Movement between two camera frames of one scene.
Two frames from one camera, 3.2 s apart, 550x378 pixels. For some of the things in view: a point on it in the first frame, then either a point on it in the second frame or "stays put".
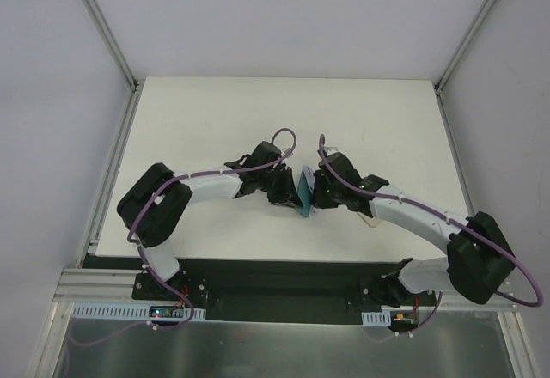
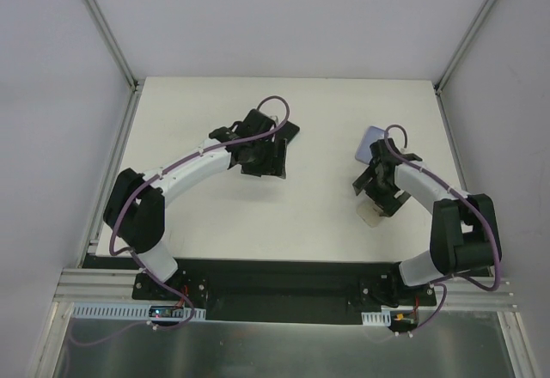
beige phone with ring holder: [371, 222] stays put
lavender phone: [309, 173] → [371, 136]
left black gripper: [278, 185] → [278, 155]
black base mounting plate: [275, 290] stays put
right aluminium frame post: [475, 25] stays put
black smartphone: [305, 196] → [288, 131]
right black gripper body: [322, 191] → [375, 186]
